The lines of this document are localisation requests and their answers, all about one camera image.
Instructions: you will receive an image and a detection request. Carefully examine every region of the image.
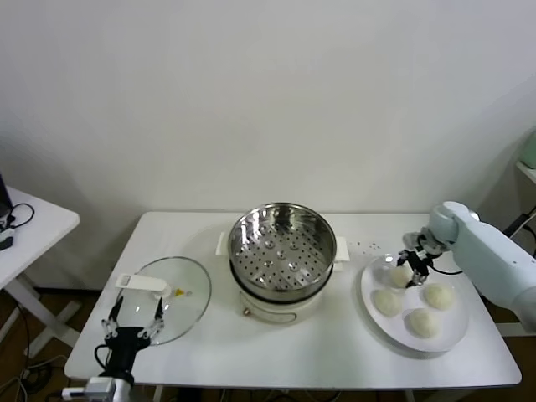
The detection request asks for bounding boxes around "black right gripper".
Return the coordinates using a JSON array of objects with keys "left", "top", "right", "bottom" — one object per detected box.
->
[{"left": 395, "top": 248, "right": 436, "bottom": 289}]

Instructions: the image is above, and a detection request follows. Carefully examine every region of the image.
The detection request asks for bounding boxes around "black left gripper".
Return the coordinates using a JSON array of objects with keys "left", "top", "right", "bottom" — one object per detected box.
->
[{"left": 100, "top": 296, "right": 165, "bottom": 377}]

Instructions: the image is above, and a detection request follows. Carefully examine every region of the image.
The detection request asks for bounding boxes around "white steamed baozi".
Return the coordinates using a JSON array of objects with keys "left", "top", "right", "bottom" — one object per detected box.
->
[
  {"left": 389, "top": 265, "right": 416, "bottom": 290},
  {"left": 372, "top": 289, "right": 404, "bottom": 317},
  {"left": 408, "top": 307, "right": 441, "bottom": 338},
  {"left": 422, "top": 282, "right": 456, "bottom": 311}
]

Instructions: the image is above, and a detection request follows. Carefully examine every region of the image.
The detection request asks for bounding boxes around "perforated stainless steamer basket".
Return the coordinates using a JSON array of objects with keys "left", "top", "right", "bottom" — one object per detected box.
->
[{"left": 229, "top": 203, "right": 338, "bottom": 296}]

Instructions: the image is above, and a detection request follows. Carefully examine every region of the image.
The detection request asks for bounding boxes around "white oval plate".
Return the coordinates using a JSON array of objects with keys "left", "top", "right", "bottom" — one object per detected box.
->
[{"left": 359, "top": 253, "right": 471, "bottom": 353}]

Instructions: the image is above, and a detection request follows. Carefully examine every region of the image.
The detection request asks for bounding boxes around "white side table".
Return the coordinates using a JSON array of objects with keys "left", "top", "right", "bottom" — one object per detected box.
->
[
  {"left": 497, "top": 161, "right": 536, "bottom": 338},
  {"left": 0, "top": 186, "right": 81, "bottom": 351}
]

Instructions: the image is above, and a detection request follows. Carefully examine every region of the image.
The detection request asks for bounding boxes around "cream electric cooking pot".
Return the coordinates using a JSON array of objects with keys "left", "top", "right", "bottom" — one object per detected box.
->
[{"left": 214, "top": 232, "right": 352, "bottom": 327}]

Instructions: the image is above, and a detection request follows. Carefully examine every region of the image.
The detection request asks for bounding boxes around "pale green appliance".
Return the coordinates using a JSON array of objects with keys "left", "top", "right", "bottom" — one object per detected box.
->
[{"left": 521, "top": 131, "right": 536, "bottom": 171}]

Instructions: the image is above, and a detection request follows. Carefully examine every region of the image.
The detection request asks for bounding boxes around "dark laptop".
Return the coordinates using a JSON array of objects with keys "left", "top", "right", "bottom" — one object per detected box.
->
[{"left": 0, "top": 173, "right": 13, "bottom": 219}]

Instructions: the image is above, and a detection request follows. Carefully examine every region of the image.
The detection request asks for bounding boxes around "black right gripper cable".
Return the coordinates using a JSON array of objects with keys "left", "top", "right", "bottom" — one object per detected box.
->
[{"left": 425, "top": 250, "right": 465, "bottom": 277}]

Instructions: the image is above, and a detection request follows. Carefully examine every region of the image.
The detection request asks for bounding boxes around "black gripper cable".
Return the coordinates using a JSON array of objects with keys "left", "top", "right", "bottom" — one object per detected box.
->
[
  {"left": 425, "top": 250, "right": 465, "bottom": 277},
  {"left": 94, "top": 343, "right": 114, "bottom": 380}
]

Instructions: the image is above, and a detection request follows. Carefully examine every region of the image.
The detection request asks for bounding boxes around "glass lid with white handle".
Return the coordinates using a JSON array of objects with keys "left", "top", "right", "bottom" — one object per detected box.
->
[{"left": 113, "top": 255, "right": 213, "bottom": 347}]

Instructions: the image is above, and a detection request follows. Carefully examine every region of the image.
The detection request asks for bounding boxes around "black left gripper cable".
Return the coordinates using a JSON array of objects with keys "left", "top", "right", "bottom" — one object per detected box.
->
[{"left": 94, "top": 343, "right": 114, "bottom": 380}]

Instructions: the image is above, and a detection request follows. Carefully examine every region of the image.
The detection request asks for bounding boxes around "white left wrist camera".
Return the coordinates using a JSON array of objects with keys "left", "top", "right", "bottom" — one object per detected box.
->
[{"left": 61, "top": 375, "right": 117, "bottom": 399}]

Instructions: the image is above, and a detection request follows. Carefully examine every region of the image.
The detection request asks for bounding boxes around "white floor cable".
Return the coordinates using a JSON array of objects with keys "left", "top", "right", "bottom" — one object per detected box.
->
[{"left": 18, "top": 354, "right": 68, "bottom": 380}]

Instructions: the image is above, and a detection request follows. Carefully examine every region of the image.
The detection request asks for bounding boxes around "black power adapter cable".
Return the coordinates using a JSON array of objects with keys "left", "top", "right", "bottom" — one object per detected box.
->
[{"left": 502, "top": 211, "right": 536, "bottom": 242}]

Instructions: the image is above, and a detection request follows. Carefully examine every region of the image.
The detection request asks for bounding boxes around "thin black looped cable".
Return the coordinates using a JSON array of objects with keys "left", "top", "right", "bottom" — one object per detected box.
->
[{"left": 6, "top": 203, "right": 35, "bottom": 230}]

